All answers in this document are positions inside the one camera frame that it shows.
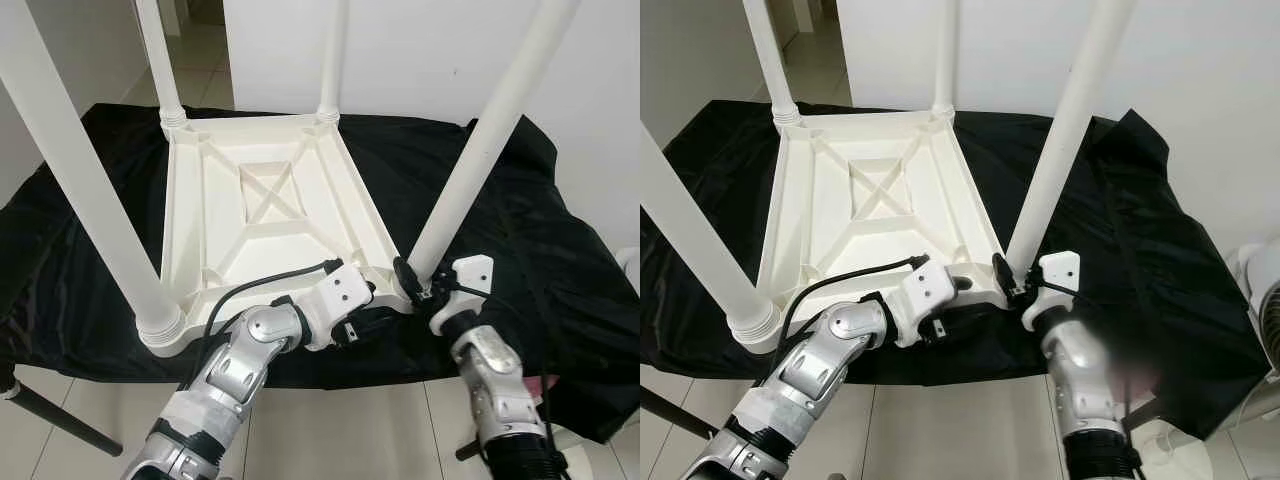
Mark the white plastic table top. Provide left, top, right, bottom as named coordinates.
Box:
left=740, top=108, right=1009, bottom=353
left=140, top=112, right=416, bottom=358

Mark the white plastic table leg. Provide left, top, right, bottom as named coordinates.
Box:
left=135, top=0, right=188, bottom=129
left=640, top=125, right=783, bottom=346
left=1005, top=0, right=1139, bottom=276
left=405, top=0, right=583, bottom=286
left=0, top=0, right=188, bottom=349
left=928, top=0, right=959, bottom=119
left=315, top=0, right=349, bottom=123
left=742, top=0, right=801, bottom=126

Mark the black table cloth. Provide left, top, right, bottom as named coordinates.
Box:
left=0, top=100, right=641, bottom=444
left=640, top=98, right=1271, bottom=441

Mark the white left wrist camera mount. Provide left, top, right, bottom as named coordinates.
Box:
left=893, top=258, right=956, bottom=348
left=300, top=262, right=373, bottom=351

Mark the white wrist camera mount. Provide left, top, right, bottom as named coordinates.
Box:
left=893, top=258, right=956, bottom=348
left=300, top=262, right=373, bottom=351
left=428, top=255, right=496, bottom=336
left=1020, top=250, right=1081, bottom=331

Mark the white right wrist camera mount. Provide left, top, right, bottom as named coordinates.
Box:
left=428, top=255, right=496, bottom=336
left=1020, top=250, right=1081, bottom=331

